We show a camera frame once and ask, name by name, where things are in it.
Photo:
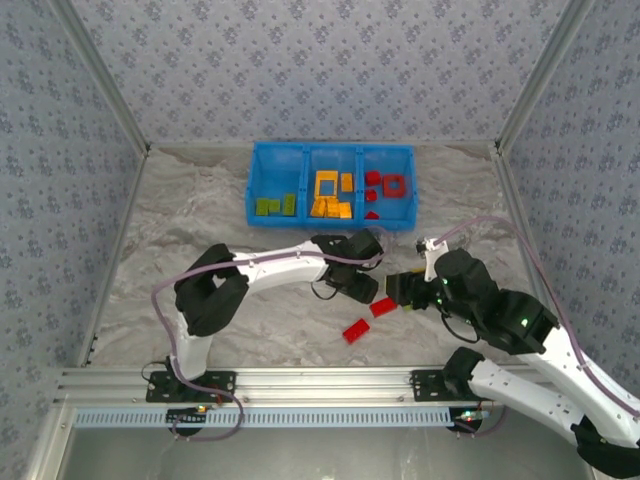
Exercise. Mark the small red lego brick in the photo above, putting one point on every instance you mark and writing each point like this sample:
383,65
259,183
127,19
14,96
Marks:
371,195

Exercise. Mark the orange square frame lego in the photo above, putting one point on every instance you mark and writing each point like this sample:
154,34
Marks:
317,185

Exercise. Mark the small green lego brick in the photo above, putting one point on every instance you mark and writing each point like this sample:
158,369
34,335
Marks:
262,206

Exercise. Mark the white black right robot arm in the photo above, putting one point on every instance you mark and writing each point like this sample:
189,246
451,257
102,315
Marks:
575,370

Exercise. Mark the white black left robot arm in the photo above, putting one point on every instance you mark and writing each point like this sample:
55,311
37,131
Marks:
280,267

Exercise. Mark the blue three-compartment plastic bin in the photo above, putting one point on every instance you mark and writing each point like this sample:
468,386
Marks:
280,170

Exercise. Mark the right controller board with light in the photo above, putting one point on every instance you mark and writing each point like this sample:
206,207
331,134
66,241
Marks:
470,416

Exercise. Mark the controller board with light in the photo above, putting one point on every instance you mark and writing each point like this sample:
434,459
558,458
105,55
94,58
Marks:
470,416
187,416

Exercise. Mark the grey metal lower panel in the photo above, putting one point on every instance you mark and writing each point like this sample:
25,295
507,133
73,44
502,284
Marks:
325,455

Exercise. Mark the left controller board with light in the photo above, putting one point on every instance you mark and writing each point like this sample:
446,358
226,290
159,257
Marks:
187,416

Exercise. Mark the red square frame lego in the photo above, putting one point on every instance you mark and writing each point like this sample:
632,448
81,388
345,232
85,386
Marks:
386,191

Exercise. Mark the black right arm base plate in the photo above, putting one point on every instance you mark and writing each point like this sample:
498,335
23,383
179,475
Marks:
425,387

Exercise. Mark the aluminium front rail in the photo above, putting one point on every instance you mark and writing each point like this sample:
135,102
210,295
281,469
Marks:
325,385

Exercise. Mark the aluminium rail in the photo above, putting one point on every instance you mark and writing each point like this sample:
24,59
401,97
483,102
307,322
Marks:
512,192
96,325
325,385

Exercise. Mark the aluminium right side rail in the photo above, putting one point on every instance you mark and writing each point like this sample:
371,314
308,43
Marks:
512,192

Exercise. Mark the aluminium right corner post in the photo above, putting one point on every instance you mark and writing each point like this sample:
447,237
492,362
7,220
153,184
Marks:
542,75

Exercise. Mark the aluminium corner post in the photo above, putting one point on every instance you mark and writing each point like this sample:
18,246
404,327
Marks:
542,75
102,75

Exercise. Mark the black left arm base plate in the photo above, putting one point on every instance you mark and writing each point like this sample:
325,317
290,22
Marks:
160,395

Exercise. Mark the aluminium left side rail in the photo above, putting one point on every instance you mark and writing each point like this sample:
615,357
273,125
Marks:
96,325

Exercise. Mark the aluminium left corner post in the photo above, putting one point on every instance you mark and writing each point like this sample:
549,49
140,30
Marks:
102,75

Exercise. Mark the aluminium left lower frame leg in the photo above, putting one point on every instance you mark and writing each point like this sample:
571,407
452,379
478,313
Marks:
50,445

